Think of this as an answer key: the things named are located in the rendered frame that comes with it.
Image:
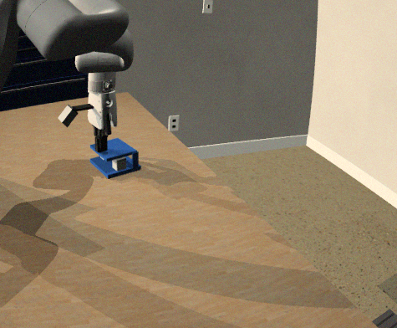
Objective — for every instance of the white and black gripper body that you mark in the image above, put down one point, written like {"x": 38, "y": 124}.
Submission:
{"x": 104, "y": 102}

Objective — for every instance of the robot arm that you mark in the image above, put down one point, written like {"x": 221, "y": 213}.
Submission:
{"x": 60, "y": 31}

